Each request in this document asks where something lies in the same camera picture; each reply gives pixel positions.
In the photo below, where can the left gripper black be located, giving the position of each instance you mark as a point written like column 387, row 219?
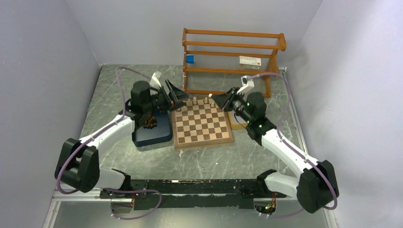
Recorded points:
column 175, row 93

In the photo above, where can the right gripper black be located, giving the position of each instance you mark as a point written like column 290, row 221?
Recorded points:
column 225, row 100

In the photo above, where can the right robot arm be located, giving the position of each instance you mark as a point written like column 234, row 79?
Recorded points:
column 314, row 184

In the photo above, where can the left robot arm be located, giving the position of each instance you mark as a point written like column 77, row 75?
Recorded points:
column 78, row 165

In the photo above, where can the pile of brown chess pieces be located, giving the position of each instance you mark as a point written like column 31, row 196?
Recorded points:
column 150, row 121

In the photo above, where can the wooden chessboard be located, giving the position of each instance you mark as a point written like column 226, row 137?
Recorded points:
column 200, row 125

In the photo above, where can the blue box on shelf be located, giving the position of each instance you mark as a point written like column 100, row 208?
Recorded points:
column 189, row 59

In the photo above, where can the orange wooden shelf rack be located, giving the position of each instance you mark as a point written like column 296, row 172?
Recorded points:
column 218, row 51

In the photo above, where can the white red box on shelf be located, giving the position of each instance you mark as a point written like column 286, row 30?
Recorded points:
column 249, row 61

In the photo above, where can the dark blue tray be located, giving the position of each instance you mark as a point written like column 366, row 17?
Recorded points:
column 160, row 134

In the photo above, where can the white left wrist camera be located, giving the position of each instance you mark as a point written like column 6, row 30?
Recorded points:
column 154, row 82

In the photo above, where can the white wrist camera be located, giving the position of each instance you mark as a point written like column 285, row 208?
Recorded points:
column 247, row 85
column 154, row 82

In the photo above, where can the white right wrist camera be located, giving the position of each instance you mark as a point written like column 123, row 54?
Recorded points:
column 247, row 85

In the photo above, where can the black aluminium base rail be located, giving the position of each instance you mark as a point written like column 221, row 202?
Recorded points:
column 240, row 193

